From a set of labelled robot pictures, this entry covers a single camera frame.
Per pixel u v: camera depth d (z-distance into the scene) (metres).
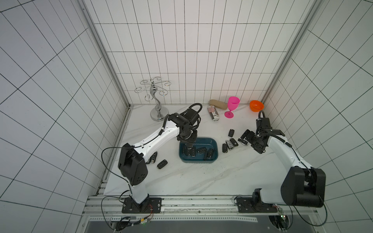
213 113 1.10
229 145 0.95
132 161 0.43
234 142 0.95
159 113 1.11
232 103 1.01
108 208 0.73
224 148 0.93
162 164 0.86
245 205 0.73
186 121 0.58
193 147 0.93
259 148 0.76
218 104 1.18
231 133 1.00
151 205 0.72
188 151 0.91
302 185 0.41
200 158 0.90
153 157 0.89
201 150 0.92
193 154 0.90
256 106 1.14
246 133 0.81
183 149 0.90
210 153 0.90
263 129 0.67
